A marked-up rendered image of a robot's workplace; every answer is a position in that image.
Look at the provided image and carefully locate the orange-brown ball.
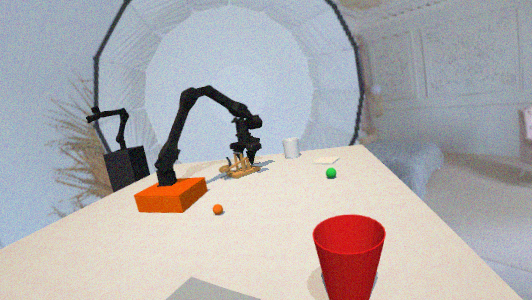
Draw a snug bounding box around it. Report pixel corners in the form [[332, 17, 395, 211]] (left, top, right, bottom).
[[213, 204, 223, 215]]

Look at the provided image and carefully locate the green ball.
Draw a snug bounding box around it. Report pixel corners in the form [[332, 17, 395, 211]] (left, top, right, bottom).
[[326, 168, 337, 178]]

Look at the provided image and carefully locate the red plastic cup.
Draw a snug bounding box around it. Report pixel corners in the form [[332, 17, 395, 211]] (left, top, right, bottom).
[[313, 215, 386, 300]]

